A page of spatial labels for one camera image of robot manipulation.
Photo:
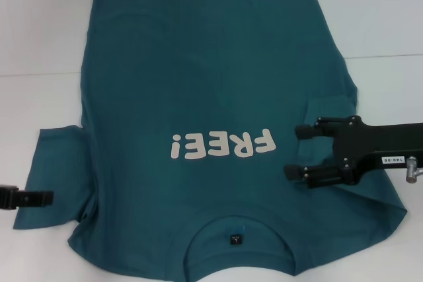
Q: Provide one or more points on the blue shirt with FREE print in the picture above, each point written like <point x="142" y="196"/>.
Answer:
<point x="198" y="80"/>

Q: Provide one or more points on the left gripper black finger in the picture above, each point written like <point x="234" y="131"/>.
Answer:
<point x="33" y="198"/>

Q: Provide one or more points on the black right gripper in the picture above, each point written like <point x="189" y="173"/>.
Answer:
<point x="380" y="146"/>

